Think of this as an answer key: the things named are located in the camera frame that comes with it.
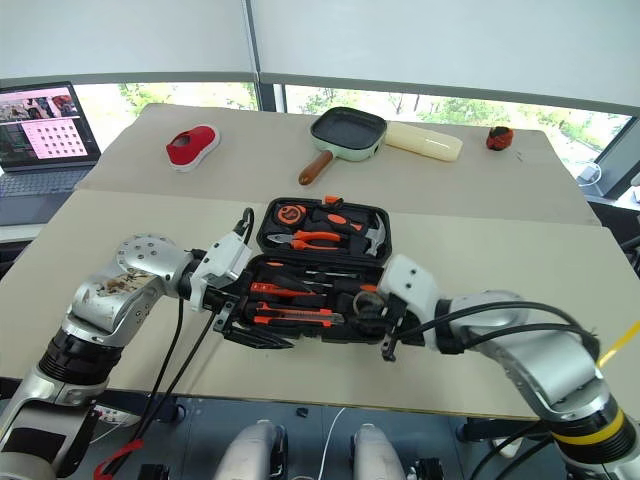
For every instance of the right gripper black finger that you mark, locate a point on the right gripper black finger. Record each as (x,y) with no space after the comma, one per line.
(390,347)
(374,322)

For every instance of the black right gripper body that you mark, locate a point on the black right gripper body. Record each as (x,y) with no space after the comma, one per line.
(410,325)

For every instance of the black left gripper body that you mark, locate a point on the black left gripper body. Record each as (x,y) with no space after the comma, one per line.
(225,312)

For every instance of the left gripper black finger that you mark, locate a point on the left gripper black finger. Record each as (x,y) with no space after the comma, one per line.
(245,343)
(260,337)

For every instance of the black tape roll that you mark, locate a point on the black tape roll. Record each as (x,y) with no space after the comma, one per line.
(361,302)

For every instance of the orange black utility knife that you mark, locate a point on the orange black utility knife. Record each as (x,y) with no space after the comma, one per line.
(295,318)

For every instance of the orange tester screwdriver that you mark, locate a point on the orange tester screwdriver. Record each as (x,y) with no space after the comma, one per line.
(265,288)

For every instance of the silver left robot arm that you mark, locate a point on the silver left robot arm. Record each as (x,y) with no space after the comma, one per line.
(110,300)

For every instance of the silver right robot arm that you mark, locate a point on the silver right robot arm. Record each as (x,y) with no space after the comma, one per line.
(550,360)

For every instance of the black plastic tool case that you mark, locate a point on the black plastic tool case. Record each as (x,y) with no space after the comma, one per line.
(350,250)

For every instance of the grey rounded shape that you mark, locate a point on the grey rounded shape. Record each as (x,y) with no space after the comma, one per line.
(255,452)
(375,455)

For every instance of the orange black tape measure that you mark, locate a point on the orange black tape measure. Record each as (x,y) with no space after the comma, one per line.
(288,215)

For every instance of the white power strip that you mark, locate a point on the white power strip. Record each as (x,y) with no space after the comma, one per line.
(117,415)

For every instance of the red slip-on shoe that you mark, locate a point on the red slip-on shoe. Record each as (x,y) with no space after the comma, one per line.
(192,147)

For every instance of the cream plastic case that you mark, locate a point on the cream plastic case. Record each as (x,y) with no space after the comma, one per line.
(424,142)

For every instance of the red black round object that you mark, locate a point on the red black round object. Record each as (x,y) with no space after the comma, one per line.
(500,139)

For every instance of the black office chair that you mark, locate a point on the black office chair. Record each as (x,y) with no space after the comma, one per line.
(632,255)

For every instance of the white charger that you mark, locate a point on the white charger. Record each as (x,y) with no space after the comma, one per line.
(591,173)

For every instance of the open laptop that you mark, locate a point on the open laptop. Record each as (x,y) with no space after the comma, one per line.
(45,135)

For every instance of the white roller blind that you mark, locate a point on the white roller blind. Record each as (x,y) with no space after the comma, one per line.
(125,35)
(450,40)

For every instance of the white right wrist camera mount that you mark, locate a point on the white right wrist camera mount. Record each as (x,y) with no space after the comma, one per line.
(407,280)

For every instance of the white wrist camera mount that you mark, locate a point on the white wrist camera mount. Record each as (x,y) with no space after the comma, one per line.
(222,262)
(407,280)

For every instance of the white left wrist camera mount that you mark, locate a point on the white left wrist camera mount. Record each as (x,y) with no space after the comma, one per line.
(222,262)

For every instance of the dark window post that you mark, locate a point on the dark window post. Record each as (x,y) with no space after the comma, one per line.
(267,92)

